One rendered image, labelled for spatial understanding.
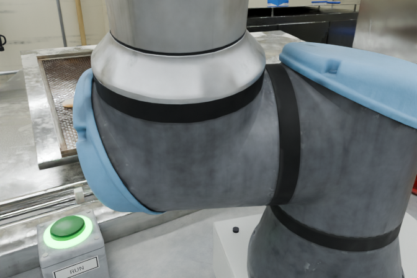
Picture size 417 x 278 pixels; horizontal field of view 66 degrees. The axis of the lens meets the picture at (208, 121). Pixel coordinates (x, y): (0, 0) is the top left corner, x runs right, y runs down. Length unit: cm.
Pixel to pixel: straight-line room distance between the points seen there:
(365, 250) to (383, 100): 12
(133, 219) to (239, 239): 18
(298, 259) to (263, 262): 4
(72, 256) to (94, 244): 3
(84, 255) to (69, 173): 32
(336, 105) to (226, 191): 9
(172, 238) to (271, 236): 24
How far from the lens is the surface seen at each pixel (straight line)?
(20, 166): 80
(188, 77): 18
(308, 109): 23
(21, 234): 53
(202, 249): 51
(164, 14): 17
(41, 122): 77
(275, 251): 32
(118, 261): 51
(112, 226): 52
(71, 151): 65
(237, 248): 40
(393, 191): 27
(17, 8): 420
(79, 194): 57
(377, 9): 127
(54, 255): 43
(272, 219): 32
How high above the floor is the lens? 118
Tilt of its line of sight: 23 degrees down
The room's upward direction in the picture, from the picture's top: straight up
